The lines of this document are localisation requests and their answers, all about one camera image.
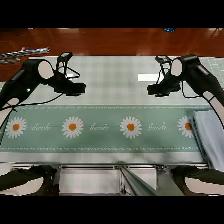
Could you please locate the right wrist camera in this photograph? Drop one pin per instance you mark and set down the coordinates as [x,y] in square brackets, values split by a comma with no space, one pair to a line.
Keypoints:
[163,65]

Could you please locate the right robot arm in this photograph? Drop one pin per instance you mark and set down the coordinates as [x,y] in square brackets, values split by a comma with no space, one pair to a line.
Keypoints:
[200,78]

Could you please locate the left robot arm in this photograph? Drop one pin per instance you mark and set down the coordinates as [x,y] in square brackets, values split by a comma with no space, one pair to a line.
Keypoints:
[25,80]

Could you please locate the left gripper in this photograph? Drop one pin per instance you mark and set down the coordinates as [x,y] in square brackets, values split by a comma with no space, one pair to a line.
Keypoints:
[68,87]

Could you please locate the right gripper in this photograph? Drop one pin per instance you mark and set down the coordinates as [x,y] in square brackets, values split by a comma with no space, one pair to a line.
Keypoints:
[165,87]

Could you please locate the pale blue T-shirt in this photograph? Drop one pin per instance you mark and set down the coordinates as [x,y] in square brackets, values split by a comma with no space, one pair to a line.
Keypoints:
[210,140]

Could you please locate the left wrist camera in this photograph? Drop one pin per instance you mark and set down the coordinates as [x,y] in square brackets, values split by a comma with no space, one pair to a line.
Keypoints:
[65,63]

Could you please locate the silver frame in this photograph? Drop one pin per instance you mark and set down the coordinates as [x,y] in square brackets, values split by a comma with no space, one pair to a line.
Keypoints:
[133,180]

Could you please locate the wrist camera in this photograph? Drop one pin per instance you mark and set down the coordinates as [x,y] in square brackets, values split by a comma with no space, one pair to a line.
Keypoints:
[163,65]
[65,63]

